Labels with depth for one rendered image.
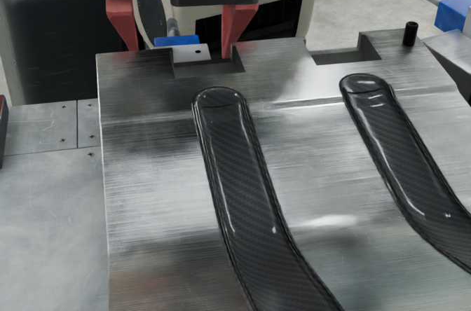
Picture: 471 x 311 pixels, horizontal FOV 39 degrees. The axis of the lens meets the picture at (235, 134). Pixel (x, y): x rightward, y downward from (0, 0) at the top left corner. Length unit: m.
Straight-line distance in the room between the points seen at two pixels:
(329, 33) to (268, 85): 1.90
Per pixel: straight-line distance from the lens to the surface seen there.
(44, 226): 0.52
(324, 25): 2.43
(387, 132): 0.47
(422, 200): 0.43
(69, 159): 0.57
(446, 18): 0.68
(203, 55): 0.59
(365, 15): 2.53
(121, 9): 0.54
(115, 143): 0.44
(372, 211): 0.41
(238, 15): 0.55
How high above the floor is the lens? 1.16
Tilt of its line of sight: 38 degrees down
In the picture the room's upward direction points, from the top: 1 degrees clockwise
